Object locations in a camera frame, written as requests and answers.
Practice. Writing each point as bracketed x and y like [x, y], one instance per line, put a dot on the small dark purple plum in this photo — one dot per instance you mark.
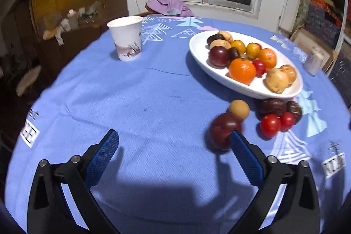
[234, 54]

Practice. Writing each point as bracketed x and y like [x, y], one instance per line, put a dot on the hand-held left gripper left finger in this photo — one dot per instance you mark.
[102, 157]

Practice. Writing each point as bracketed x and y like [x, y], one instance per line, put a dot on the wooden picture frame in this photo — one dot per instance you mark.
[304, 39]

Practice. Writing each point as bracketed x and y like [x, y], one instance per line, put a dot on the purple cloth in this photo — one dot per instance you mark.
[167, 7]

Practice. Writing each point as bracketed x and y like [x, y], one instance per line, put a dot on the dark red plum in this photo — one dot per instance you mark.
[218, 56]

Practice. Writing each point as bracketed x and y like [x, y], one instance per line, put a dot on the white paper cup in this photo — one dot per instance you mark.
[126, 36]

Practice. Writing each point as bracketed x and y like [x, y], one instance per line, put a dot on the pale round stool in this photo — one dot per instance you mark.
[27, 80]

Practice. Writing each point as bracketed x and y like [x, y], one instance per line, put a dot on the crumpled white paper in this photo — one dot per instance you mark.
[63, 27]

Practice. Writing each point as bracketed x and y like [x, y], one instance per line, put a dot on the orange yellow tomato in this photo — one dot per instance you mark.
[238, 46]
[252, 51]

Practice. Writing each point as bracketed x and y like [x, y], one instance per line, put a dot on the blue printed tablecloth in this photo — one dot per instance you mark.
[137, 99]

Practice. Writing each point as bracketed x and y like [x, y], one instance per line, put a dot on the large orange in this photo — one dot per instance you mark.
[242, 71]

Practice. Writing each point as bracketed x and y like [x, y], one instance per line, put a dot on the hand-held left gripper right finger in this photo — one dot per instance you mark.
[246, 160]

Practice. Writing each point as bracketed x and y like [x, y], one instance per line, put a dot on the small orange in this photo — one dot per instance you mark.
[268, 58]

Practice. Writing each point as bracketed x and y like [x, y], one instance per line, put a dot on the dark wrinkled passion fruit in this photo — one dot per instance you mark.
[294, 110]
[271, 106]

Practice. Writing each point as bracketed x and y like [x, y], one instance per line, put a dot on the amber brown round fruit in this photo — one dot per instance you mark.
[290, 72]

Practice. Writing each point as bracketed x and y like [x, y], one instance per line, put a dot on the white oval plate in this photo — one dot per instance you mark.
[200, 40]

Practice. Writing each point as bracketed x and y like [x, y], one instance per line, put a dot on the small tan round fruit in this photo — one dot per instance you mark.
[239, 109]

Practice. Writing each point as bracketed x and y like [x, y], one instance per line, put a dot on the stack of patterned boxes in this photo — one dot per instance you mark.
[320, 17]

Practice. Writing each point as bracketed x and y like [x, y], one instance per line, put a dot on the red tomato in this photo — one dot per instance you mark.
[287, 121]
[270, 125]
[260, 66]

